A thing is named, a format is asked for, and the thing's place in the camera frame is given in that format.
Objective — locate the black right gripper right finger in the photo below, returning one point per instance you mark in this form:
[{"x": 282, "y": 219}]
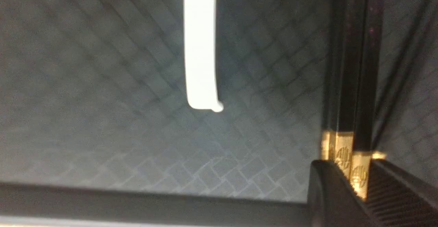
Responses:
[{"x": 396, "y": 198}]

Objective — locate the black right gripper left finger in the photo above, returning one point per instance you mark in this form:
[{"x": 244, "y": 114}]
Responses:
[{"x": 331, "y": 200}]

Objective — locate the black gold-tipped chopstick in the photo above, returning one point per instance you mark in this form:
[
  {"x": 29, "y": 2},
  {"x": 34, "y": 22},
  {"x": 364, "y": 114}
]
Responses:
[
  {"x": 342, "y": 78},
  {"x": 366, "y": 96}
]

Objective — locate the white spoon vertical front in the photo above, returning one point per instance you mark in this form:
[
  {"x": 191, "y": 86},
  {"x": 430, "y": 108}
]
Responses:
[{"x": 200, "y": 54}]

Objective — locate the black octagonal tray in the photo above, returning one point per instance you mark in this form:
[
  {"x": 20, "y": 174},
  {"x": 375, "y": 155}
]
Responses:
[{"x": 96, "y": 127}]

